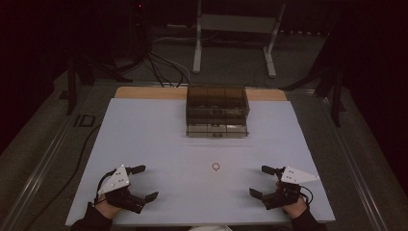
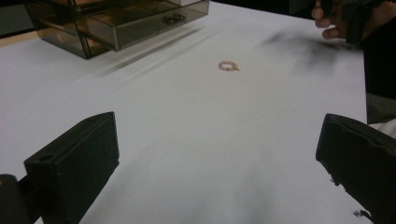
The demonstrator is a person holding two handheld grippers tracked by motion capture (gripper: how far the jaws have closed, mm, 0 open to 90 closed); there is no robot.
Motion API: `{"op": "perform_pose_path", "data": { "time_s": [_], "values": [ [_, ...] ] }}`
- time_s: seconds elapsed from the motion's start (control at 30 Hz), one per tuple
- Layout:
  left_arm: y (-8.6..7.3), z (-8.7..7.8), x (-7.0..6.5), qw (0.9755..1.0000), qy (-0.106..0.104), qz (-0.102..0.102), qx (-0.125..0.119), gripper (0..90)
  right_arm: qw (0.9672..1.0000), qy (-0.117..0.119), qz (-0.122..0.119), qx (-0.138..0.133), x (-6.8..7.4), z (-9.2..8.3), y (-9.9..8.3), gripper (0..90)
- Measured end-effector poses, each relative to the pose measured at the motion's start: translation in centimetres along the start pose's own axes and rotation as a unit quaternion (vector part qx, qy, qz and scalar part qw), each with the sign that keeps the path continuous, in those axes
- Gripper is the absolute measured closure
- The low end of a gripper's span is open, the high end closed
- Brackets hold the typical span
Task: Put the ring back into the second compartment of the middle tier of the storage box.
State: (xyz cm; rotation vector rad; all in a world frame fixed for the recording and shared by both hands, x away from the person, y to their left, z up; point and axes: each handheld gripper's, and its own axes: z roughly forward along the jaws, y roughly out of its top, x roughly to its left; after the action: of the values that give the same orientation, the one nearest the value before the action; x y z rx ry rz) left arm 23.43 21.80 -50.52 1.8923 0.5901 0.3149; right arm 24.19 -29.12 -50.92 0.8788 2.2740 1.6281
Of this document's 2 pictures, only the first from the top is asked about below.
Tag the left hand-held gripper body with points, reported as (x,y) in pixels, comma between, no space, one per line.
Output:
(118,180)

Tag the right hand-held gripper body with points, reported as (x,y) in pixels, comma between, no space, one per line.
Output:
(287,192)

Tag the person's right hand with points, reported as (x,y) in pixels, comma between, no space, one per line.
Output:
(296,209)

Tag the person's left hand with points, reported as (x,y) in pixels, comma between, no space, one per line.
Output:
(107,209)

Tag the white table mat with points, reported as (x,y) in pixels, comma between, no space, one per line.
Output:
(179,179)

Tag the brown transparent drawer box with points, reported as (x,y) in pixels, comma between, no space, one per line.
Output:
(217,110)

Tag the black tripod stand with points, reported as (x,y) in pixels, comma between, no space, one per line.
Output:
(72,86)
(335,93)

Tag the white metal stand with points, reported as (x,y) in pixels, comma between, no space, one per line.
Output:
(235,23)

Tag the metal floor rail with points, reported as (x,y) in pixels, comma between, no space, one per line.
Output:
(35,173)
(356,173)

